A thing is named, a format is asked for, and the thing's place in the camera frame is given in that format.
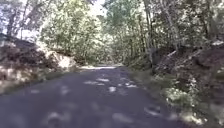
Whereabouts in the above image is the grey asphalt road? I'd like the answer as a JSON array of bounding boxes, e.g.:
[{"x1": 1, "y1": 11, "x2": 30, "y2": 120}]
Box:
[{"x1": 0, "y1": 64, "x2": 198, "y2": 128}]

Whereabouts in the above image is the leaf-covered earth bank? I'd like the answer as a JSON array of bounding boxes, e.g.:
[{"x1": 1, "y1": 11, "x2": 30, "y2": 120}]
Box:
[
  {"x1": 0, "y1": 33, "x2": 84, "y2": 96},
  {"x1": 124, "y1": 39, "x2": 224, "y2": 128}
]

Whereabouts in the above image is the wood of trees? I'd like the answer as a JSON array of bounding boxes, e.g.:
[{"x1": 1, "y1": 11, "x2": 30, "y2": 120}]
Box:
[{"x1": 0, "y1": 0, "x2": 224, "y2": 68}]

